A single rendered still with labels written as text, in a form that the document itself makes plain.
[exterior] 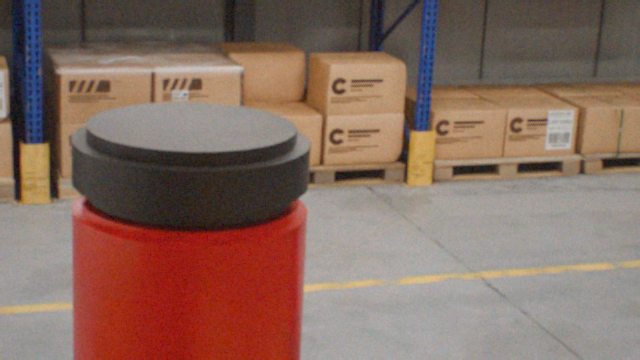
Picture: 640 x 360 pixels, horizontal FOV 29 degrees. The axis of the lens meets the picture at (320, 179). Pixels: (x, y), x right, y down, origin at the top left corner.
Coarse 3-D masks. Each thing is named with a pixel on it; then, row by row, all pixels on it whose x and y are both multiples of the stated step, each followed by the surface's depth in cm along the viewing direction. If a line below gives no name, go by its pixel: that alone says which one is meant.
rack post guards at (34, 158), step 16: (416, 144) 862; (432, 144) 865; (32, 160) 778; (48, 160) 783; (416, 160) 865; (432, 160) 870; (32, 176) 781; (48, 176) 786; (416, 176) 868; (32, 192) 784; (48, 192) 789
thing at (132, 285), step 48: (96, 240) 24; (144, 240) 24; (192, 240) 24; (240, 240) 24; (288, 240) 25; (96, 288) 25; (144, 288) 24; (192, 288) 24; (240, 288) 24; (288, 288) 25; (96, 336) 25; (144, 336) 24; (192, 336) 24; (240, 336) 24; (288, 336) 26
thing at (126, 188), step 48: (96, 144) 24; (144, 144) 24; (192, 144) 24; (240, 144) 24; (288, 144) 25; (96, 192) 24; (144, 192) 23; (192, 192) 23; (240, 192) 24; (288, 192) 24
